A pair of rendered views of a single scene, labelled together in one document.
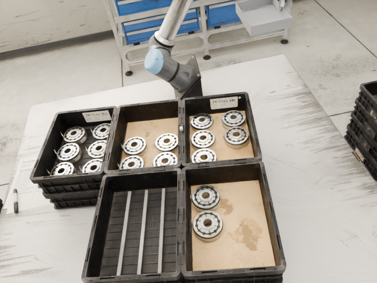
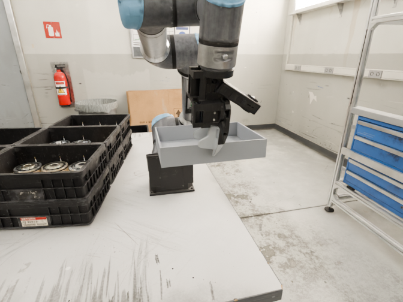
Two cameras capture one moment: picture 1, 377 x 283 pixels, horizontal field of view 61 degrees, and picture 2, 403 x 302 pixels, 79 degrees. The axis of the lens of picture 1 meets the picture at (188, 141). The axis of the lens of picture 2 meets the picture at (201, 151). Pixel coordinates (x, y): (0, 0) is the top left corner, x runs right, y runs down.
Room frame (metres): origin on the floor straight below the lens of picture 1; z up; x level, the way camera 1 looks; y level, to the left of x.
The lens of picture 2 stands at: (1.36, -1.12, 1.30)
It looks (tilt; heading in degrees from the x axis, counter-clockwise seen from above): 21 degrees down; 78
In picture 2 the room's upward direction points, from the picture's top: straight up
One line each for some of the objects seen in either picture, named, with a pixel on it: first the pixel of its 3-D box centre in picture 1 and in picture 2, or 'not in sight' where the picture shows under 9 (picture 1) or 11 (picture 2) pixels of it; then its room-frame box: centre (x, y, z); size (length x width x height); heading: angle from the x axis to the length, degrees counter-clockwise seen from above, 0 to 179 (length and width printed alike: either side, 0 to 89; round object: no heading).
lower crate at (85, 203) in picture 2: not in sight; (52, 195); (0.93, -0.13, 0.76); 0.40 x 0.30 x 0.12; 173
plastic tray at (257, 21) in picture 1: (262, 14); (205, 141); (1.51, -0.48, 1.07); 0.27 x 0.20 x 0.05; 2
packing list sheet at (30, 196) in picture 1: (33, 179); not in sight; (1.03, 0.77, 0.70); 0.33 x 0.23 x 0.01; 2
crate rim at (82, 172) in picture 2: (217, 127); (43, 160); (0.93, -0.13, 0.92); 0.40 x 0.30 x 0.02; 173
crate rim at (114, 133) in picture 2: (146, 134); (74, 136); (0.97, 0.17, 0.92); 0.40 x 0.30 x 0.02; 173
